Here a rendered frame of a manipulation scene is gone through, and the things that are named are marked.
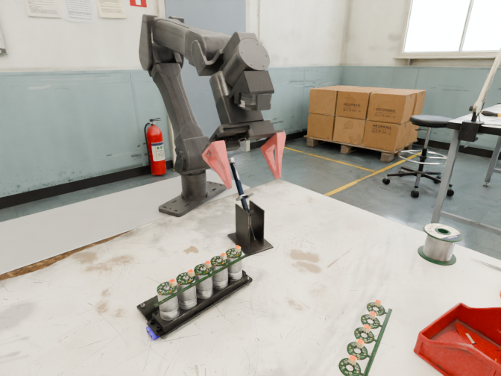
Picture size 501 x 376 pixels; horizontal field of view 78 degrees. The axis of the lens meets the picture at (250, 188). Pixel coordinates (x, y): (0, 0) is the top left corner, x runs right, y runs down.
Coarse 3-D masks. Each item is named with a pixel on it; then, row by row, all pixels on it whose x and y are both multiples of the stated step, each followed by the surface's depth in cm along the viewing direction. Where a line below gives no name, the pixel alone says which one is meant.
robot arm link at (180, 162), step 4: (180, 152) 70; (176, 156) 72; (180, 156) 70; (184, 156) 70; (176, 160) 73; (180, 160) 71; (184, 160) 70; (176, 164) 73; (180, 164) 72; (184, 164) 70; (176, 168) 74; (180, 168) 72; (184, 168) 71; (204, 168) 76; (208, 168) 76; (180, 172) 72; (184, 172) 73; (188, 172) 73; (192, 172) 74
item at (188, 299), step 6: (186, 276) 41; (192, 282) 40; (180, 288) 40; (192, 288) 41; (180, 294) 41; (186, 294) 41; (192, 294) 41; (180, 300) 41; (186, 300) 41; (192, 300) 41; (180, 306) 42; (186, 306) 41; (192, 306) 42
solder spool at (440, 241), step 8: (432, 224) 57; (440, 224) 57; (432, 232) 54; (440, 232) 55; (448, 232) 54; (456, 232) 54; (432, 240) 54; (440, 240) 53; (448, 240) 52; (456, 240) 52; (424, 248) 56; (432, 248) 54; (440, 248) 53; (448, 248) 53; (424, 256) 56; (432, 256) 55; (440, 256) 54; (448, 256) 54; (440, 264) 54; (448, 264) 53
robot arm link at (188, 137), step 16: (160, 48) 73; (160, 64) 72; (176, 64) 74; (160, 80) 73; (176, 80) 73; (176, 96) 72; (176, 112) 71; (192, 112) 73; (176, 128) 72; (192, 128) 72; (176, 144) 72; (192, 144) 70; (192, 160) 70
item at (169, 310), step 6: (168, 288) 39; (168, 300) 39; (174, 300) 39; (162, 306) 39; (168, 306) 39; (174, 306) 39; (162, 312) 39; (168, 312) 39; (174, 312) 40; (162, 318) 40; (168, 318) 40; (174, 318) 40
